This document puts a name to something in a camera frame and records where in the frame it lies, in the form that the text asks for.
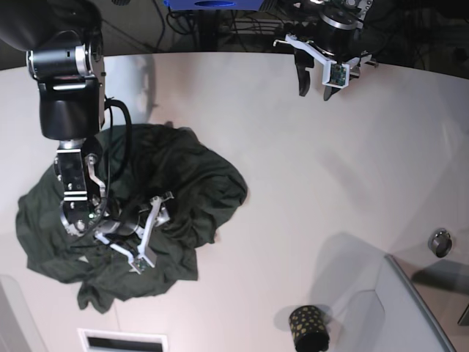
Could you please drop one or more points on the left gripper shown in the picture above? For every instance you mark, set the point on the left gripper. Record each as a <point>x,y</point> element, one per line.
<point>324,36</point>

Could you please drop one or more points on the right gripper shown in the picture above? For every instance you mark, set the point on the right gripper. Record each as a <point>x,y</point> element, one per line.
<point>154,215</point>

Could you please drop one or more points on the dark green t-shirt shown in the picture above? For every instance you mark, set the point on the dark green t-shirt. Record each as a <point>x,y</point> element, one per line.
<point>206,189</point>

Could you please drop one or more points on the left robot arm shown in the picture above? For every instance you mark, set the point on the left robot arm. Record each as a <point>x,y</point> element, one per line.
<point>368,4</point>

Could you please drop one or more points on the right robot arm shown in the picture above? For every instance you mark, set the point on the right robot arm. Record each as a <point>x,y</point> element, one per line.
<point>64,55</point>

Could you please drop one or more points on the white rectangular table slot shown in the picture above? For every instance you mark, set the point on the white rectangular table slot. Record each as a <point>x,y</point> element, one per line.
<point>100,340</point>

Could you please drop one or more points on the blue plastic box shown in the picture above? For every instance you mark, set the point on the blue plastic box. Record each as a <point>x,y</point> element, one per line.
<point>180,5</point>

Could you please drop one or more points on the black cup with gold dots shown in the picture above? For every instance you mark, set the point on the black cup with gold dots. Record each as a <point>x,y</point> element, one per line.
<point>308,329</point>

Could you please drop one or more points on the round metal table grommet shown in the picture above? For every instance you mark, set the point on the round metal table grommet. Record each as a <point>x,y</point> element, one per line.
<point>440,242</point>

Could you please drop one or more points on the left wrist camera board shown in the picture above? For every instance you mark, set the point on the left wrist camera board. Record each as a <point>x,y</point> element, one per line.
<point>338,76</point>

